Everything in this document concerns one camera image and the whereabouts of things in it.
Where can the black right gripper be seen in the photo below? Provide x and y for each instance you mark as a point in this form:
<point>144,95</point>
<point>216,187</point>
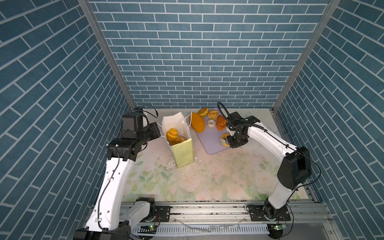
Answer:
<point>232,144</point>

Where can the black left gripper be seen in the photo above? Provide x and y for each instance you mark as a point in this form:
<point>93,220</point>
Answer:
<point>154,128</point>

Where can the plain ring donut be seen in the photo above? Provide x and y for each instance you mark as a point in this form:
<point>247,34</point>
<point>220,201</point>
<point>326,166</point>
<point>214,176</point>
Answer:
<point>223,139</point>

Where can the orange egg tart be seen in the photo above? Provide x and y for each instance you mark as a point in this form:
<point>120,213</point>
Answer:
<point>172,135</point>

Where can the brown croissant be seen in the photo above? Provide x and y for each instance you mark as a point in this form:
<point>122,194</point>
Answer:
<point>221,123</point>

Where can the green floral paper bag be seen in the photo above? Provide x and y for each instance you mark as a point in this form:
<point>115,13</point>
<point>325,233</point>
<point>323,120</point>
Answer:
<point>183,153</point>

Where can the white chocolate drizzle donut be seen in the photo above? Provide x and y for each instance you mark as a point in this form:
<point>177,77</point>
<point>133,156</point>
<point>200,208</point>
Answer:
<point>211,123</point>

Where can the long oval orange bread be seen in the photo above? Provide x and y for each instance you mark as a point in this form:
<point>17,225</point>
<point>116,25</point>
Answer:
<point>197,122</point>

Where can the large orange loaf chunk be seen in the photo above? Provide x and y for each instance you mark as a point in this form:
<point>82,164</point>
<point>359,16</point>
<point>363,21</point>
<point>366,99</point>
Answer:
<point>177,141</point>

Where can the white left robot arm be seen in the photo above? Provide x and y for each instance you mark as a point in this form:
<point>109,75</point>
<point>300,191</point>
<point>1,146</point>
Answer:
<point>104,222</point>

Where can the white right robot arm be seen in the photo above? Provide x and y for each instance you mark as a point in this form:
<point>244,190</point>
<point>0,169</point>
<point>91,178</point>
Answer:
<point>295,163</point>

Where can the lilac plastic tray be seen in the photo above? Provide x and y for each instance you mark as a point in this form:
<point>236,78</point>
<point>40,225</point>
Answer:
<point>210,139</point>

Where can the pale puff pastry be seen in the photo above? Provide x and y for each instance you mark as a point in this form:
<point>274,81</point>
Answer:
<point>213,114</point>

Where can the yellow tart shell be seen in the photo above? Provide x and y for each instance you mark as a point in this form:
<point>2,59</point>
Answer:
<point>203,112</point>

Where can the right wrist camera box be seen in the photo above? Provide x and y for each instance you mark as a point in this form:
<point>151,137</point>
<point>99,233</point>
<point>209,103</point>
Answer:
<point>234,119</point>

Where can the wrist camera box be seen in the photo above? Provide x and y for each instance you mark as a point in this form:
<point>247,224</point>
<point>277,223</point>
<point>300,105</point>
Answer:
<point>234,119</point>
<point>133,123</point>

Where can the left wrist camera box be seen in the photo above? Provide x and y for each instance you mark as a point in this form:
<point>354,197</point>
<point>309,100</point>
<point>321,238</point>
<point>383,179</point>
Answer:
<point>133,123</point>

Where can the white vented cable duct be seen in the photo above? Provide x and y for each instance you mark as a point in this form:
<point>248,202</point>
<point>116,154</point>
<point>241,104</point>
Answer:
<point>180,230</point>

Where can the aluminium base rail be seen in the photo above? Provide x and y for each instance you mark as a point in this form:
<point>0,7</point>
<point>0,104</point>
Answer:
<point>300,217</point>

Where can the aluminium left corner post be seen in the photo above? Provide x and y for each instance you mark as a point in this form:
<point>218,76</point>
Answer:
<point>92,20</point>

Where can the aluminium corner post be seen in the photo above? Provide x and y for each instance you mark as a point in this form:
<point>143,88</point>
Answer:
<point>318,30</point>
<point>92,20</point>

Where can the aluminium right corner post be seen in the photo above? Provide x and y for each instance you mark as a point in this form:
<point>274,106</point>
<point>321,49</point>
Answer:
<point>318,30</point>

